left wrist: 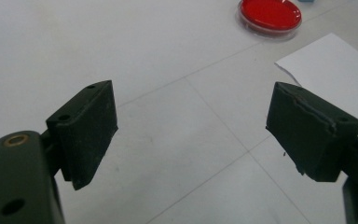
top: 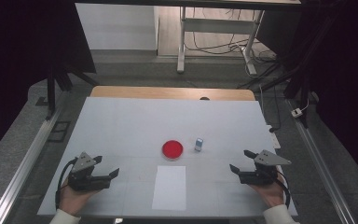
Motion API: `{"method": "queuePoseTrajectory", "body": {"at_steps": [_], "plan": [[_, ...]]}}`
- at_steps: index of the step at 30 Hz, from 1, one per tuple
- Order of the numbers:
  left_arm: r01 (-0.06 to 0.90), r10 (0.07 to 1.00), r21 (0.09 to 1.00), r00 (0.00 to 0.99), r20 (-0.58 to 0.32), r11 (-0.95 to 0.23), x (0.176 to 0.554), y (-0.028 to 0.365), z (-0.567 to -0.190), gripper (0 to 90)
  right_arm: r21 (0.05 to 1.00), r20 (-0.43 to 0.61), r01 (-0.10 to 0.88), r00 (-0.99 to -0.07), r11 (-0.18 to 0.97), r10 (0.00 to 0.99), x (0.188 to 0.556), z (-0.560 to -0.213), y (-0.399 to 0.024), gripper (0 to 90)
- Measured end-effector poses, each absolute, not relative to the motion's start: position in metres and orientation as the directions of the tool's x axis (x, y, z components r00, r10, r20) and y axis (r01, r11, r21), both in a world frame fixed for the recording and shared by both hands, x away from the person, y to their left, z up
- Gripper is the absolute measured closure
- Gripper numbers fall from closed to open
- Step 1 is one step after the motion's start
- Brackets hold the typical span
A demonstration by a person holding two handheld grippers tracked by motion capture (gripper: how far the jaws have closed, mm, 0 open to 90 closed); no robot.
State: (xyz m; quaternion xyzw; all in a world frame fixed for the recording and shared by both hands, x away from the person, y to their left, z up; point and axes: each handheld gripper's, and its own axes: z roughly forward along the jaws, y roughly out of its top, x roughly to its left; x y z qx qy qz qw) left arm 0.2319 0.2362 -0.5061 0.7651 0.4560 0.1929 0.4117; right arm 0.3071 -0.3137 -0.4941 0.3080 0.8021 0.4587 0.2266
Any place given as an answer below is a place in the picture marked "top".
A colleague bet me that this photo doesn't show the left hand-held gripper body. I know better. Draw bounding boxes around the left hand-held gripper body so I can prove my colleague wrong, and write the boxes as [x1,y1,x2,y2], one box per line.
[67,151,112,192]

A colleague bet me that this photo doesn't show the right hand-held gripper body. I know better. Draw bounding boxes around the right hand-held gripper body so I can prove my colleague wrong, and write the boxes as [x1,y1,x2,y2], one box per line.
[238,149,293,187]

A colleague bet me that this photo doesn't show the white paper sheet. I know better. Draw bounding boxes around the white paper sheet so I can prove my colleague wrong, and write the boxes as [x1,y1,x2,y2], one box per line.
[151,165,187,212]

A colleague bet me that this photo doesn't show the round red ink pad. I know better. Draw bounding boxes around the round red ink pad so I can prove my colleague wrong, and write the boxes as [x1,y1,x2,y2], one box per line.
[161,139,185,161]

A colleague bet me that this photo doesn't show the person's right hand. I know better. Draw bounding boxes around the person's right hand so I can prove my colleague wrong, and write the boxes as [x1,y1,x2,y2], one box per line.
[247,173,286,209]

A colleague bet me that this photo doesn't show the person's left hand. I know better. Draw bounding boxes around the person's left hand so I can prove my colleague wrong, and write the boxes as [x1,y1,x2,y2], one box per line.
[58,181,100,217]

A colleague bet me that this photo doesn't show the white power strip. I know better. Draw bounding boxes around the white power strip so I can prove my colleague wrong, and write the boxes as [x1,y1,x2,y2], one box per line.
[268,124,282,150]

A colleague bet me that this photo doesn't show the white table cover board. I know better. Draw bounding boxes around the white table cover board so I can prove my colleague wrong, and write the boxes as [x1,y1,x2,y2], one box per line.
[36,96,298,217]

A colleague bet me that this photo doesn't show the small white plug adapter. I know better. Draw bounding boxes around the small white plug adapter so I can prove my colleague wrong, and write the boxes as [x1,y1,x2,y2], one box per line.
[290,107,304,119]

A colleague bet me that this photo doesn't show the black stand legs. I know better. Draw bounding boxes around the black stand legs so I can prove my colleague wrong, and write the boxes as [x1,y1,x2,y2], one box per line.
[236,60,313,129]
[34,60,101,121]

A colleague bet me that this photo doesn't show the wooden table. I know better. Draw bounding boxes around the wooden table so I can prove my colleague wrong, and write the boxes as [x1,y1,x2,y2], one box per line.
[89,85,256,102]

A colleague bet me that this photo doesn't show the black curtain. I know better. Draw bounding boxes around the black curtain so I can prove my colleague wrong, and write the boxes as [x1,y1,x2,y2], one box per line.
[255,0,358,190]
[0,0,98,167]

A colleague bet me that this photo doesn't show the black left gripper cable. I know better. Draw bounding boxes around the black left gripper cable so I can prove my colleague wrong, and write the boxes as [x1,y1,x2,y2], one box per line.
[54,157,79,211]

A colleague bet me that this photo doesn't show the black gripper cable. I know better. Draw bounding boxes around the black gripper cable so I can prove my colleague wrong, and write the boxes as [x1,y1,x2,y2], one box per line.
[272,172,292,209]
[54,157,79,211]

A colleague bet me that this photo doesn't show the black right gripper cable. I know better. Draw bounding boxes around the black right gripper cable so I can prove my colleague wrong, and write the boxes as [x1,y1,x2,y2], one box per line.
[272,172,292,209]

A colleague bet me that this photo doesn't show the black power strip cable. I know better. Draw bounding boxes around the black power strip cable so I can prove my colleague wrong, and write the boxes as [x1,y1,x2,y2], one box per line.
[258,83,283,134]

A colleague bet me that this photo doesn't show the aluminium floor rail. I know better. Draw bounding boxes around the aluminium floor rail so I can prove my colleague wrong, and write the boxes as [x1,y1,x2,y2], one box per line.
[286,98,357,224]
[0,106,63,224]

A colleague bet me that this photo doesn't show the tangle of floor cables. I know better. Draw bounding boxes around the tangle of floor cables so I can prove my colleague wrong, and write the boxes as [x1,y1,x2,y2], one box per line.
[185,8,278,64]

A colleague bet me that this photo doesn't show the white metal desk frame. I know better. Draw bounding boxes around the white metal desk frame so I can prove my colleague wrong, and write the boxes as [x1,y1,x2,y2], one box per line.
[176,6,266,77]

